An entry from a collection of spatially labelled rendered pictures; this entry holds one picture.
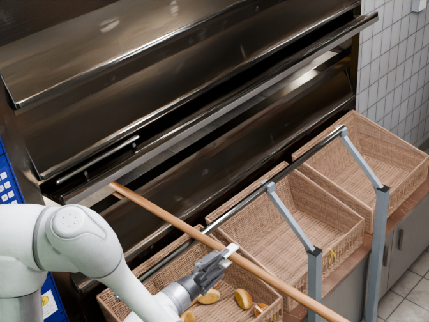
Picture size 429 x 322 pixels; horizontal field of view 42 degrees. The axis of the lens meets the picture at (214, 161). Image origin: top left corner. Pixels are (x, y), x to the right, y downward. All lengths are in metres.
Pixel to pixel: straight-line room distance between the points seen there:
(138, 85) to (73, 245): 1.03
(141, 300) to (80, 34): 0.87
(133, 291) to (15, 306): 0.28
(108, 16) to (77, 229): 0.96
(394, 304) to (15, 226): 2.47
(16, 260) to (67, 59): 0.81
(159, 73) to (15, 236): 1.08
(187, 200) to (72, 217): 1.32
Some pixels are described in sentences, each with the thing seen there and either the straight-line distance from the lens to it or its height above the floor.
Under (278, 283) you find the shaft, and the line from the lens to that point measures 1.70.
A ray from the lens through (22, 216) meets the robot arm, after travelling 1.18.
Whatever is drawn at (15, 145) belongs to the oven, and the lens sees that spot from 1.81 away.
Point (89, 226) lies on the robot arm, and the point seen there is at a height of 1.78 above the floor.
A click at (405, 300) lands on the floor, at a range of 3.32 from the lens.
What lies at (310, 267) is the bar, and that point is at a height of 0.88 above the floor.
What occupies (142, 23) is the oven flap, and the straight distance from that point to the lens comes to 1.96.
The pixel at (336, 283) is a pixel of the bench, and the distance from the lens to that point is 2.57.
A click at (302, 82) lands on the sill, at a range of 2.79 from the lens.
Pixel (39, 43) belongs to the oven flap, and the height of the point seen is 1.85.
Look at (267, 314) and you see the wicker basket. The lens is 2.28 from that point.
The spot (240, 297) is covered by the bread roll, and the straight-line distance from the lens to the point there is 2.43.
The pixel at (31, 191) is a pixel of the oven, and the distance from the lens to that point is 1.90.
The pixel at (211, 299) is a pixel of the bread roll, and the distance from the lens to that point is 2.46.
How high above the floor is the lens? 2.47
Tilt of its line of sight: 35 degrees down
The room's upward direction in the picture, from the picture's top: 7 degrees counter-clockwise
